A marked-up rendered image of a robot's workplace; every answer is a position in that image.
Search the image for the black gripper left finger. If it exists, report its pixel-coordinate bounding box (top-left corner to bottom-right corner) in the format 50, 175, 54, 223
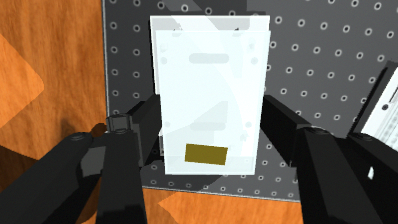
0, 94, 162, 224

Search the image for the white multi-well plate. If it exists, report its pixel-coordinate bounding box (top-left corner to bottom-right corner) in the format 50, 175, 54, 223
373, 98, 398, 151

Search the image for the dark grey perforated plate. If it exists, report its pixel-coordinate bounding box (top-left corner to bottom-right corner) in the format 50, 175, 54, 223
101, 0, 398, 203

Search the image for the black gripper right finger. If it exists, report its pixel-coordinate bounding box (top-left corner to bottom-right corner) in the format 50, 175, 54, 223
260, 95, 398, 224

